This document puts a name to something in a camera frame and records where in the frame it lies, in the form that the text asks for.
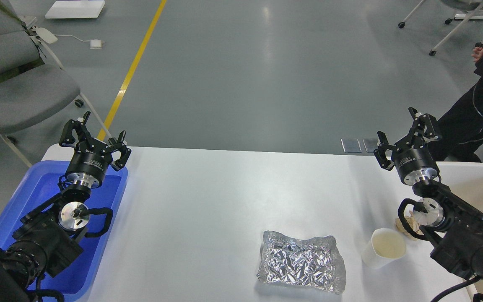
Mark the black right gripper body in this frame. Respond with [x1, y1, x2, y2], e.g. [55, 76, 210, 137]
[392, 146, 439, 186]

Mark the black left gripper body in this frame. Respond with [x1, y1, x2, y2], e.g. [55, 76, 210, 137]
[65, 140, 113, 187]

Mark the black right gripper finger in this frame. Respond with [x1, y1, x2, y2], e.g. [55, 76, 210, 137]
[405, 107, 442, 148]
[374, 131, 395, 171]

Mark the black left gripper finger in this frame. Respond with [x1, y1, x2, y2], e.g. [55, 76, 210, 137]
[59, 111, 93, 148]
[107, 130, 132, 171]

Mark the white paper cup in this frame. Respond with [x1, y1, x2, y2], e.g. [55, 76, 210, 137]
[361, 228, 407, 269]

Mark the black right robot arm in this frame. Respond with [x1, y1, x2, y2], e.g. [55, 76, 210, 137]
[374, 107, 483, 302]

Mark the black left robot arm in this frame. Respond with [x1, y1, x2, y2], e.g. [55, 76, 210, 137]
[0, 112, 132, 302]

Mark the right metal floor plate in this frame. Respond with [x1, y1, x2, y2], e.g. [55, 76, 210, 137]
[362, 139, 380, 154]

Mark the metal floor plate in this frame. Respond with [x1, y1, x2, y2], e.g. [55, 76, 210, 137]
[362, 139, 380, 154]
[341, 139, 362, 153]

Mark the left metal floor plate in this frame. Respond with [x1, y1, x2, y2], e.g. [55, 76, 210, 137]
[341, 139, 362, 153]

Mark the crumpled brown paper ball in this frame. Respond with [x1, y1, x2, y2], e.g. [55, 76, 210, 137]
[395, 211, 424, 241]

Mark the grey office chair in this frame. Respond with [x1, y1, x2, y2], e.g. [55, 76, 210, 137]
[0, 0, 113, 168]

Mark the crumpled aluminium foil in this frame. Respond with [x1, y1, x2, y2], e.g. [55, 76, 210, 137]
[257, 231, 347, 294]

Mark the white flat board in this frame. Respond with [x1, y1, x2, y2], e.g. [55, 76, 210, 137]
[44, 0, 105, 19]

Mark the white rolling stand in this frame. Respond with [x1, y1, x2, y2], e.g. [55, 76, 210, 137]
[398, 0, 483, 57]

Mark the white power adapter with cable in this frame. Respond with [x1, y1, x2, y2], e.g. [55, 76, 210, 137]
[55, 34, 105, 49]

